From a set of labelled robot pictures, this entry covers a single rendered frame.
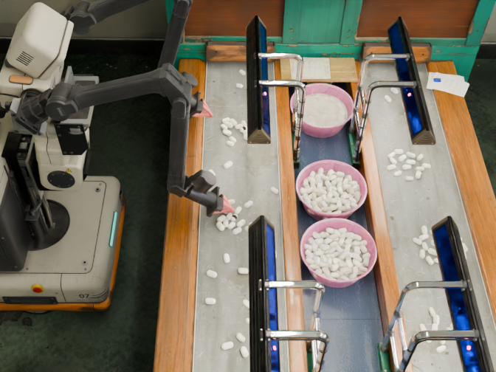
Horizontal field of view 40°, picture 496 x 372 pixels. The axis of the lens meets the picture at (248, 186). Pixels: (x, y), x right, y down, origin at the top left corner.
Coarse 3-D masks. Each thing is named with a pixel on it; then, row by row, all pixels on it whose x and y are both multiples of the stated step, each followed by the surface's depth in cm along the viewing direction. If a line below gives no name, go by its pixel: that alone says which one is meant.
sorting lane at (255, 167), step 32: (224, 64) 299; (224, 96) 286; (224, 160) 263; (256, 160) 263; (224, 192) 253; (256, 192) 253; (224, 288) 227; (224, 320) 219; (224, 352) 212; (288, 352) 212
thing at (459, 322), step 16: (448, 224) 199; (448, 240) 198; (448, 256) 195; (464, 256) 197; (448, 272) 193; (464, 272) 188; (448, 304) 189; (464, 304) 184; (464, 320) 182; (480, 320) 184; (480, 336) 176; (464, 352) 178; (480, 352) 173; (464, 368) 176; (480, 368) 172
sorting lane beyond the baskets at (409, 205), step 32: (384, 64) 301; (416, 64) 302; (384, 96) 288; (384, 128) 276; (384, 160) 265; (416, 160) 265; (448, 160) 265; (384, 192) 254; (416, 192) 255; (448, 192) 255; (416, 224) 245; (416, 256) 236; (480, 288) 228; (416, 320) 220; (448, 320) 220; (416, 352) 213; (448, 352) 213
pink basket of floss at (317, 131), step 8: (312, 88) 289; (320, 88) 289; (336, 88) 287; (336, 96) 289; (344, 96) 286; (344, 104) 287; (352, 104) 281; (352, 112) 277; (304, 128) 279; (312, 128) 275; (320, 128) 273; (328, 128) 273; (336, 128) 275; (312, 136) 281; (320, 136) 279; (328, 136) 280
